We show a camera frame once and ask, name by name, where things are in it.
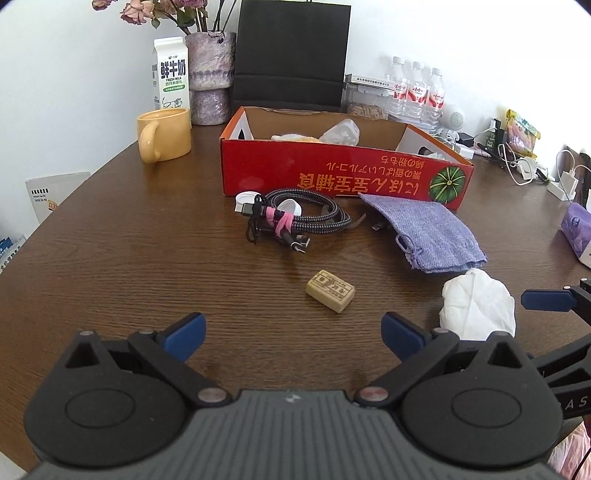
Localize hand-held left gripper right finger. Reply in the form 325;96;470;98
355;312;527;409

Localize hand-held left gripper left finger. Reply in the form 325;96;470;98
62;312;232;409

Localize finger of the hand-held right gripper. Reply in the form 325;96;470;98
531;333;591;384
521;281;591;315

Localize white tissue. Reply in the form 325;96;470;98
438;269;516;342

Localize tan rectangular eraser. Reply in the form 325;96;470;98
305;270;356;314

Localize purple woven pouch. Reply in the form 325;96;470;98
359;193;488;275

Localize white round charger puck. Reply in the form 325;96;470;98
235;190;265;216

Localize braided cable bundle pink tie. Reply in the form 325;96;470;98
244;187;386;256

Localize red cardboard box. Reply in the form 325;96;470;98
220;106;475;212

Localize translucent plastic bag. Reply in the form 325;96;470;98
320;119;361;147

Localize person's pink clothing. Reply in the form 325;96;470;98
547;425;591;480

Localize purple tissue pack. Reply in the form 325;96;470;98
561;202;591;269

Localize yellow pink snack packet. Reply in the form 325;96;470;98
505;109;542;160

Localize black upright stand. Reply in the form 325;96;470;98
485;119;509;160

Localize white printed box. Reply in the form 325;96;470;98
25;172;91;228

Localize yellow mug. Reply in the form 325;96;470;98
137;108;192;164

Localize white robot speaker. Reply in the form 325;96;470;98
438;105;466;139

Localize clear water bottle red label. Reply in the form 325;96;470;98
387;56;411;117
406;61;430;124
425;68;448;133

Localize clear seed container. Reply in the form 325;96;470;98
344;85;391;122

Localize white flat box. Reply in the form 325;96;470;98
345;74;398;89

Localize white milk carton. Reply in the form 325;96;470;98
151;37;191;114

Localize purple speckled vase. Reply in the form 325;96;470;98
185;30;237;126

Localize black paper bag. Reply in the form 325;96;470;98
232;0;352;114

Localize dried pink roses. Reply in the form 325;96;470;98
92;0;208;36

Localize white charger with cable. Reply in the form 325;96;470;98
547;168;581;202

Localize white charging cable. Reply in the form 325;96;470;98
475;127;550;186

